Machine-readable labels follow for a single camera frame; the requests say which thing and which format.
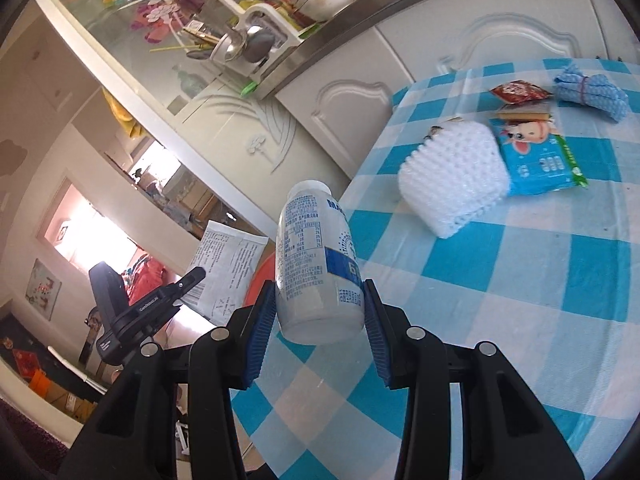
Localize white dish rack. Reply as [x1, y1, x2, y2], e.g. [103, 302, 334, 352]
[187, 0, 326, 86]

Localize metal ladle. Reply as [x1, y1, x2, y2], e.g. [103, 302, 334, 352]
[220, 27, 277, 66]

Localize blue cartoon snack packet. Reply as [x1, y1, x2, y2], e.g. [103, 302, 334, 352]
[492, 120, 590, 197]

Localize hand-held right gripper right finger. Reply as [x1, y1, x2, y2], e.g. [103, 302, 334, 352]
[362, 277, 586, 480]

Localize red plastic basin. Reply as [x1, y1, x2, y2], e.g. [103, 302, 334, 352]
[244, 252, 279, 308]

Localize blue cloth bundle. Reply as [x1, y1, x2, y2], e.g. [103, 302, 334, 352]
[552, 64, 630, 123]

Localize framed wall picture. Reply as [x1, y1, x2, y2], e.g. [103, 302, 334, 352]
[25, 258, 62, 322]

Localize white foam net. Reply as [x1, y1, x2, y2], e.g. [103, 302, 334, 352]
[397, 121, 512, 239]

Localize frosted glass sliding door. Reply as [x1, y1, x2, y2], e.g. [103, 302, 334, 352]
[40, 0, 351, 226]

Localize flower window sticker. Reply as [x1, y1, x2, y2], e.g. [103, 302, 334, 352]
[97, 0, 201, 46]

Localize white bottle with blue label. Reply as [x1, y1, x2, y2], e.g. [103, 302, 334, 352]
[275, 180, 366, 346]

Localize red sachet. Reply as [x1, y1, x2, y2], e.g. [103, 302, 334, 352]
[489, 80, 553, 106]

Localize white printed packet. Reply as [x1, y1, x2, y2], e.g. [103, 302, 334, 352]
[179, 220, 268, 326]

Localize white cabinet door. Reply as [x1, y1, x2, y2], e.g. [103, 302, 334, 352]
[274, 74, 405, 183]
[372, 0, 640, 92]

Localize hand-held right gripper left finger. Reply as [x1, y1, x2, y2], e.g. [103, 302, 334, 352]
[57, 280, 277, 480]

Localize red bedding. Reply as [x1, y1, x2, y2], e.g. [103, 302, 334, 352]
[125, 257, 168, 306]

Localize yellow hanging cloth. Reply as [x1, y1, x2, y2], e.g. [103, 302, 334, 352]
[102, 87, 144, 139]

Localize brown strip packet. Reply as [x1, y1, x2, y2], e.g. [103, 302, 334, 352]
[489, 109, 556, 123]

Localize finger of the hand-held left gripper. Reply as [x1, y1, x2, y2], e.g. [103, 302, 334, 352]
[167, 266, 207, 306]

